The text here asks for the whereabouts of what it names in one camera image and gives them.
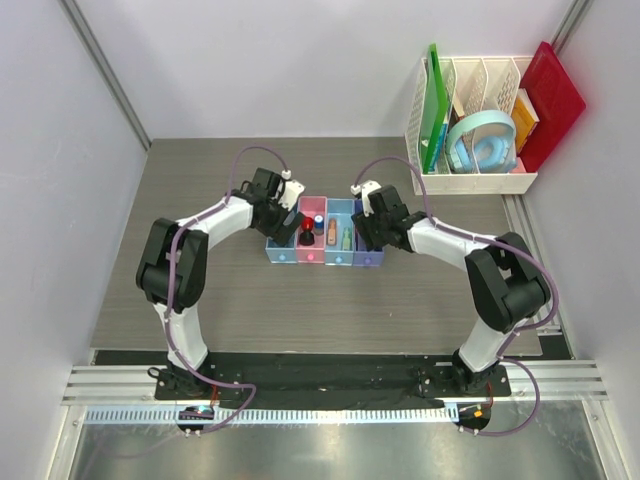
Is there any green folder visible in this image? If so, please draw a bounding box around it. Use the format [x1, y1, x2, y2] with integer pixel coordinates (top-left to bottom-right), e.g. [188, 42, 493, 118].
[419, 43, 448, 174]

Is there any blue cap stamp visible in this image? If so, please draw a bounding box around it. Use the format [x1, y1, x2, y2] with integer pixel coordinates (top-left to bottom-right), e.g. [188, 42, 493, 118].
[313, 215, 325, 236]

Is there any purple drawer box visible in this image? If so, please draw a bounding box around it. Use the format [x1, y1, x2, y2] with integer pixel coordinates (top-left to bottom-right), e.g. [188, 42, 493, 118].
[353, 228, 384, 268]

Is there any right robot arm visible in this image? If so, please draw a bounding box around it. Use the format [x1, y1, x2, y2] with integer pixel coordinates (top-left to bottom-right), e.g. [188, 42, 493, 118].
[351, 181, 552, 395]

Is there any slotted cable duct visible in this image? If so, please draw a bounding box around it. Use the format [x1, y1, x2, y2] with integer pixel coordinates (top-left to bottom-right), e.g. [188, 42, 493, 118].
[84, 404, 459, 426]

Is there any white file organizer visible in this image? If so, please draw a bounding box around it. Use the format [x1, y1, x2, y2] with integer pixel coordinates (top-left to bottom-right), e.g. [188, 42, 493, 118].
[404, 56, 536, 195]

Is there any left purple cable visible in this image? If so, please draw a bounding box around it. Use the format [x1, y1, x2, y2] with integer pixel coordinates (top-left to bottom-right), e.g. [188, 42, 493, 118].
[163, 145, 294, 435]

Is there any pink drawer box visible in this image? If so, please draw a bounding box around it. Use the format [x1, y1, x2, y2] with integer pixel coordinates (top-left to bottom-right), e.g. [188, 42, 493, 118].
[296, 196, 327, 264]

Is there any teal book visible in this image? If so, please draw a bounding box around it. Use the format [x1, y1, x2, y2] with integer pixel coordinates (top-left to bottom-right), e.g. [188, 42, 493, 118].
[425, 121, 448, 173]

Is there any aluminium rail frame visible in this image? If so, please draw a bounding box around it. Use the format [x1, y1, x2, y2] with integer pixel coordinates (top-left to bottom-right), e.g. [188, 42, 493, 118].
[63, 360, 609, 405]

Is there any light blue drawer box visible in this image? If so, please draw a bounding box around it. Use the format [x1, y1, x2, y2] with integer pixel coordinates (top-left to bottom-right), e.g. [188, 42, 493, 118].
[265, 235, 297, 264]

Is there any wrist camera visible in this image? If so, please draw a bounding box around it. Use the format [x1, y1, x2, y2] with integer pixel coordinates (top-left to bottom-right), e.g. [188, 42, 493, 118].
[277, 179, 306, 211]
[350, 180, 381, 217]

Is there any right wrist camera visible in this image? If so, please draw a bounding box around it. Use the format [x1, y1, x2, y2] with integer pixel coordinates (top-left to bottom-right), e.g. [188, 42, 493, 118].
[350, 180, 381, 217]

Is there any red black stamp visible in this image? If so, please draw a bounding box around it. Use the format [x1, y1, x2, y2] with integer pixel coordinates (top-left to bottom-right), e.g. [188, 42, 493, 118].
[298, 216, 315, 247]

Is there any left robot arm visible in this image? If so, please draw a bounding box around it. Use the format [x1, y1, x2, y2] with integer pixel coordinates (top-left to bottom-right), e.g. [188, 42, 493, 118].
[135, 168, 305, 399]

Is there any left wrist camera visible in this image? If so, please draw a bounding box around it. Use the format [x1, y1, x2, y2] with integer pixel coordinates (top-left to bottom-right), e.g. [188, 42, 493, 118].
[277, 179, 306, 211]

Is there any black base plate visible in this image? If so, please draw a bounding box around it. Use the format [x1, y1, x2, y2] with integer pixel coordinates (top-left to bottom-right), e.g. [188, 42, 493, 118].
[92, 349, 516, 409]

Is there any sky blue drawer box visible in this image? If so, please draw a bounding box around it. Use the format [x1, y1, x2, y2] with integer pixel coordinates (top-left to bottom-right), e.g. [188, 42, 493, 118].
[325, 198, 355, 266]

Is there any orange yellow book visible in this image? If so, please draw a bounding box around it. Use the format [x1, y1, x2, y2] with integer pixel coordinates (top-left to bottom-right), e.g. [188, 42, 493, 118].
[511, 88, 540, 153]

